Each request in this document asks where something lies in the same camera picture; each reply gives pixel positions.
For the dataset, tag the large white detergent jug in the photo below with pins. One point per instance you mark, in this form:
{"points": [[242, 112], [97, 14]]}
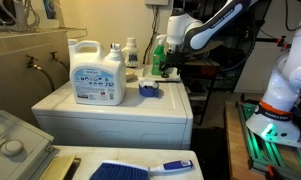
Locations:
{"points": [[96, 80]]}

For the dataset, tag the blue packet on shelf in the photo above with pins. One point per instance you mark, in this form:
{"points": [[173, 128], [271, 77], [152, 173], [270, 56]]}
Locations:
{"points": [[50, 8]]}

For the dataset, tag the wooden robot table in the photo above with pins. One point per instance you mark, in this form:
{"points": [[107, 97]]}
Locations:
{"points": [[235, 143]]}

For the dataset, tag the brass coloured dispenser flap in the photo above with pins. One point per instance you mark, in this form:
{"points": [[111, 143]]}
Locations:
{"points": [[58, 168]]}

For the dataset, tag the green spray bottle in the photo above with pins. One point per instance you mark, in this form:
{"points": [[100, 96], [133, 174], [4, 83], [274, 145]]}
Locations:
{"points": [[157, 60]]}

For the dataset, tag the wall shelf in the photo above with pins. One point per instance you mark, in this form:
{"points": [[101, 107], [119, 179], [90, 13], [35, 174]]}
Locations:
{"points": [[33, 32]]}

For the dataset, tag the black metal storage rack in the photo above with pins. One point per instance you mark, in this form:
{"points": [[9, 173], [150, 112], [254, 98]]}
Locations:
{"points": [[216, 76]]}

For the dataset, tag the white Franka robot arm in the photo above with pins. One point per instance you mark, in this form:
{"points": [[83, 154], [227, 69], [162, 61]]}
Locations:
{"points": [[286, 83]]}

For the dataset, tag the white front-load washing machine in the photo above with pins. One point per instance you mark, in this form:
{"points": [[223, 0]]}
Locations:
{"points": [[123, 126]]}

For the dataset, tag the beige bowl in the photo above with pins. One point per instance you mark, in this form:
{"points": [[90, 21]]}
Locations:
{"points": [[129, 74]]}

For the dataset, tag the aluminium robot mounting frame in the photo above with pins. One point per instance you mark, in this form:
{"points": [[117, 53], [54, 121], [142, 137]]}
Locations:
{"points": [[260, 153]]}

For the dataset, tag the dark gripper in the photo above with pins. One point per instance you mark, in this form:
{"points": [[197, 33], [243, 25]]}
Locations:
{"points": [[175, 59]]}

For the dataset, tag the wall electrical box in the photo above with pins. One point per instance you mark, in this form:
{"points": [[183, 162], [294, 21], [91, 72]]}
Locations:
{"points": [[156, 2]]}

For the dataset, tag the white top-load washing machine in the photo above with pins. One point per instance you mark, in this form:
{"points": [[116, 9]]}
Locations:
{"points": [[130, 160]]}

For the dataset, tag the blue cup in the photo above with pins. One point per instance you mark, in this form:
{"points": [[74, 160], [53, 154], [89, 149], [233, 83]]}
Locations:
{"points": [[148, 90]]}

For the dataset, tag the small black lid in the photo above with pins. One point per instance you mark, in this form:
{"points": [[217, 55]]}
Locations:
{"points": [[165, 76]]}

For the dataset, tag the blue hand brush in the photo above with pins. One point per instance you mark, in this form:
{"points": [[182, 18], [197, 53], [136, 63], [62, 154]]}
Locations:
{"points": [[123, 171]]}

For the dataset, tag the white washer control knob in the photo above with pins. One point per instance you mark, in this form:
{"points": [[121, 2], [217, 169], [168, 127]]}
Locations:
{"points": [[12, 147]]}

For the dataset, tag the small white detergent bottle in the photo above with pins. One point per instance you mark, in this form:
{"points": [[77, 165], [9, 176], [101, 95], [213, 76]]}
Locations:
{"points": [[130, 53]]}

